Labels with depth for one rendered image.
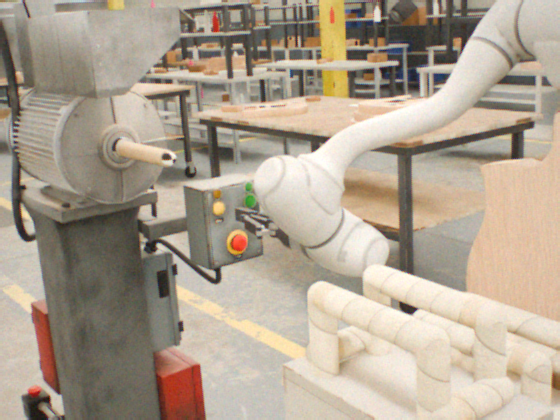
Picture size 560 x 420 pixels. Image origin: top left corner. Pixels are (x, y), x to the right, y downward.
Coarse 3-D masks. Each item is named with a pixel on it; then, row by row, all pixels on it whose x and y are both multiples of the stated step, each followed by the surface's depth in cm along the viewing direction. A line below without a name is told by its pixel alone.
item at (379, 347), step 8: (368, 288) 86; (368, 296) 86; (376, 296) 86; (384, 296) 86; (384, 304) 86; (376, 344) 87; (384, 344) 87; (368, 352) 88; (376, 352) 87; (384, 352) 88
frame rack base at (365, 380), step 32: (288, 384) 87; (320, 384) 82; (352, 384) 81; (384, 384) 81; (288, 416) 88; (320, 416) 83; (352, 416) 77; (384, 416) 74; (416, 416) 74; (512, 416) 73; (544, 416) 73
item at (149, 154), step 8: (120, 144) 154; (128, 144) 151; (136, 144) 149; (120, 152) 154; (128, 152) 150; (136, 152) 147; (144, 152) 145; (152, 152) 142; (160, 152) 140; (144, 160) 146; (152, 160) 142; (160, 160) 140
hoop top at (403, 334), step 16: (320, 288) 81; (336, 288) 80; (320, 304) 80; (336, 304) 78; (352, 304) 76; (368, 304) 75; (352, 320) 76; (368, 320) 74; (384, 320) 72; (400, 320) 71; (416, 320) 70; (384, 336) 72; (400, 336) 70; (416, 336) 68; (432, 336) 67; (448, 336) 68; (416, 352) 69
